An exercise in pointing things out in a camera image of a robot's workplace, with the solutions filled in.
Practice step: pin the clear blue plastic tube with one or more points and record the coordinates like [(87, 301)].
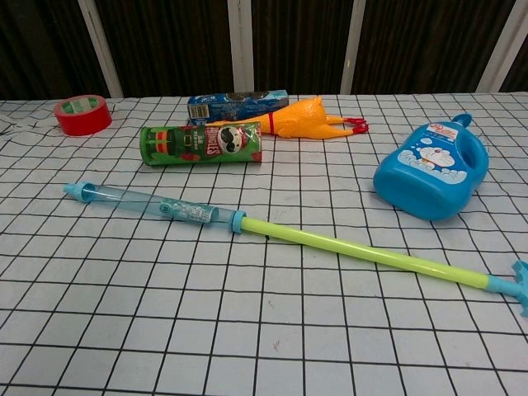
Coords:
[(123, 200)]

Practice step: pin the yellow rubber chicken toy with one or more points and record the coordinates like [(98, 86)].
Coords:
[(297, 119)]

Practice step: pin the green Pringles can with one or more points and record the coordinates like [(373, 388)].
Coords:
[(198, 144)]

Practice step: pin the blue Oreo cookie box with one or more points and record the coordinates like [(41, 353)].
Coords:
[(239, 108)]

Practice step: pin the white black-grid tablecloth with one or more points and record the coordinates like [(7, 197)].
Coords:
[(247, 330)]

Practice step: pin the blue detergent bottle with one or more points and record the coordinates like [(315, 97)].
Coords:
[(420, 181)]

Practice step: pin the red tape roll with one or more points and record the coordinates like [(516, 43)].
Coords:
[(82, 123)]

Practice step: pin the white frame post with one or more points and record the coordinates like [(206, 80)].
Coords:
[(499, 49), (240, 49), (350, 49), (101, 49)]

